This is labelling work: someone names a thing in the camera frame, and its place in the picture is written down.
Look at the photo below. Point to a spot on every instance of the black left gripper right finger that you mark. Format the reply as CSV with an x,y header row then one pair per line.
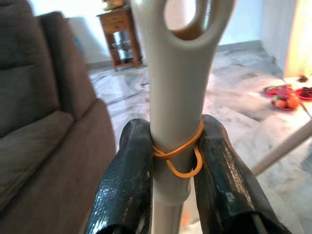
x,y
224,185

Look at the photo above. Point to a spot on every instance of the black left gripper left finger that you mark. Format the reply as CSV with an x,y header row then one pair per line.
x,y
126,182

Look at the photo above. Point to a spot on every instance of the beige plastic dustpan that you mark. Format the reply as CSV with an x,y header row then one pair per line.
x,y
285,143

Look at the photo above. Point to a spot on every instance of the orange rubber band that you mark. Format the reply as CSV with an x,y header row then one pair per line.
x,y
181,150

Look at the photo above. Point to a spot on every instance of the grey fabric sofa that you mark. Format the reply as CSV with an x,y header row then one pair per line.
x,y
44,122

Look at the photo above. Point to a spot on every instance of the red bowl with fruit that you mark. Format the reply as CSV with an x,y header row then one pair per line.
x,y
284,100

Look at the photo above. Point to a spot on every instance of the red plate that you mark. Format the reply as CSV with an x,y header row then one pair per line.
x,y
306,93

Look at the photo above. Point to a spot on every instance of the wooden side table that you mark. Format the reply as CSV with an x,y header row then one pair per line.
x,y
117,22

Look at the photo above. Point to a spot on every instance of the brass vessel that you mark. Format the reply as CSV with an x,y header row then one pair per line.
x,y
114,5

